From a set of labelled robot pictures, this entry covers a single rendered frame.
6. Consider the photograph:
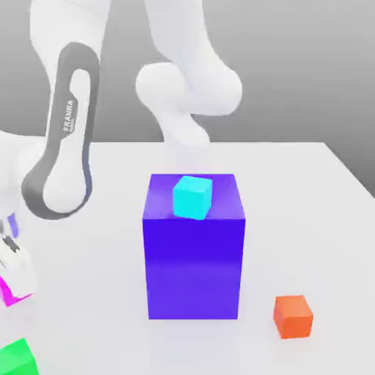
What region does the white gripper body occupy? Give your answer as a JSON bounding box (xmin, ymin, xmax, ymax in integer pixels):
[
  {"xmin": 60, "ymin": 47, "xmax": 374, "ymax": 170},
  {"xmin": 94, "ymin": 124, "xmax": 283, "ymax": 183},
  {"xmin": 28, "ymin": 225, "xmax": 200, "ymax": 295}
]
[{"xmin": 0, "ymin": 248, "xmax": 40, "ymax": 299}]

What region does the small green cube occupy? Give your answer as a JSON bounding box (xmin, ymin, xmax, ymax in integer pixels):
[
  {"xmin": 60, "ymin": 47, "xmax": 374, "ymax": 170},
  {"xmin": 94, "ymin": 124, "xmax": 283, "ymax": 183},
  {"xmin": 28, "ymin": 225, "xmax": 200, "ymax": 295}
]
[{"xmin": 0, "ymin": 337, "xmax": 41, "ymax": 375}]

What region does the small magenta cube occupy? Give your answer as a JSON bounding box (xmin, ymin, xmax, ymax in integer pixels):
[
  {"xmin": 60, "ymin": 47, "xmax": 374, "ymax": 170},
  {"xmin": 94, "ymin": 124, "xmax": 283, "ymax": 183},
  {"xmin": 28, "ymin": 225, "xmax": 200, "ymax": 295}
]
[{"xmin": 0, "ymin": 274, "xmax": 34, "ymax": 308}]

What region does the large purple box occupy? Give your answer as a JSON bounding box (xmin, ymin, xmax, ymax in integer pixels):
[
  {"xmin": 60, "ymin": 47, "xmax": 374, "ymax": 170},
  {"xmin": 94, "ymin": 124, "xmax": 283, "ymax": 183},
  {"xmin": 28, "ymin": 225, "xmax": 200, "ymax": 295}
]
[{"xmin": 142, "ymin": 173, "xmax": 246, "ymax": 321}]

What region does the small cyan cube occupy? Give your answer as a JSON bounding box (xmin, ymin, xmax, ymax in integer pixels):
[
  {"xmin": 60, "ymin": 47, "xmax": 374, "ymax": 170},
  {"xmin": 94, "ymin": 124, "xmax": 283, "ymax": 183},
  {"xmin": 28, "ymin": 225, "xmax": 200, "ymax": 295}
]
[{"xmin": 171, "ymin": 174, "xmax": 214, "ymax": 221}]

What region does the small orange cube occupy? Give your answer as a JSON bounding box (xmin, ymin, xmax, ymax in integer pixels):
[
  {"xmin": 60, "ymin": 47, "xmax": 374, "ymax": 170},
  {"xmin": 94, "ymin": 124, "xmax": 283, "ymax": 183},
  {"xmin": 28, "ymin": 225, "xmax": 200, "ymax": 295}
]
[{"xmin": 272, "ymin": 294, "xmax": 315, "ymax": 340}]

